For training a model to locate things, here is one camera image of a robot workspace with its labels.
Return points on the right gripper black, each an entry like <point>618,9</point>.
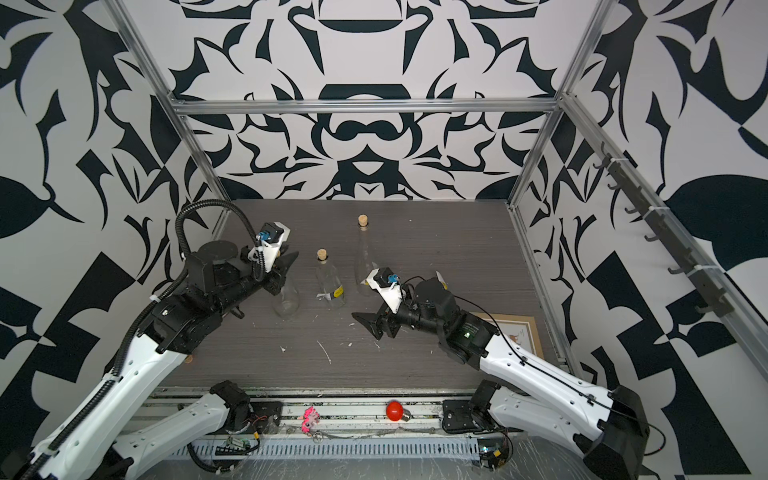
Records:
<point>369,320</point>

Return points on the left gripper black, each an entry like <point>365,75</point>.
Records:
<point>276,275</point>

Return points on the glass bottle with cork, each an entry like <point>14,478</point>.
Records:
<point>286,302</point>
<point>331,290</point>

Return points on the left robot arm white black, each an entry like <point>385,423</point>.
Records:
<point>90,443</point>

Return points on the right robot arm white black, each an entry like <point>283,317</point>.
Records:
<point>607,429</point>

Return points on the far tall glass bottle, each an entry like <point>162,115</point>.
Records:
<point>365,261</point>

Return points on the red ball knob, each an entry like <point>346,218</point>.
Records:
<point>395,411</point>

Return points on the pink clip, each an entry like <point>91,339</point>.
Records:
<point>310,419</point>

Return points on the wooden framed picture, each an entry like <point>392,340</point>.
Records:
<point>522,330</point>

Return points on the green circuit board left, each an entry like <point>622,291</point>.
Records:
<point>240,447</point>

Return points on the circuit board right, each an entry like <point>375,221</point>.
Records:
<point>494,456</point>

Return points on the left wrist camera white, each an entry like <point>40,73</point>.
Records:
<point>270,240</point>

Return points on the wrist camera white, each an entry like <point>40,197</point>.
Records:
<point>387,284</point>
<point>270,240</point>

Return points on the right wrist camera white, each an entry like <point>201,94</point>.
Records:
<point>387,284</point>

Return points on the white slotted cable duct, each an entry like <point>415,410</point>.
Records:
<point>460,448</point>

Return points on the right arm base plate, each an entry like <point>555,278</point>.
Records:
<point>457,417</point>

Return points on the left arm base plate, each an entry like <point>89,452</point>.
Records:
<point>265,417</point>

